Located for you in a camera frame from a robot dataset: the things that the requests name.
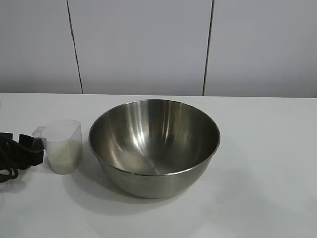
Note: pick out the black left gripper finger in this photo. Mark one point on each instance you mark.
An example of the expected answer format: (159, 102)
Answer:
(33, 157)
(28, 139)

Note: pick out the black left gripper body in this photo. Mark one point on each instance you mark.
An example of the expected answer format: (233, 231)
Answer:
(5, 136)

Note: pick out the white rice grains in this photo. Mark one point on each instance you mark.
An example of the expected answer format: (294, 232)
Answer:
(65, 158)

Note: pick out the clear plastic measuring cup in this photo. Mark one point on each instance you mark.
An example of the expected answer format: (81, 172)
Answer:
(65, 138)

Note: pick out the stainless steel mixing bowl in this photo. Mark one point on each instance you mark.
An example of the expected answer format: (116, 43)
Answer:
(153, 148)

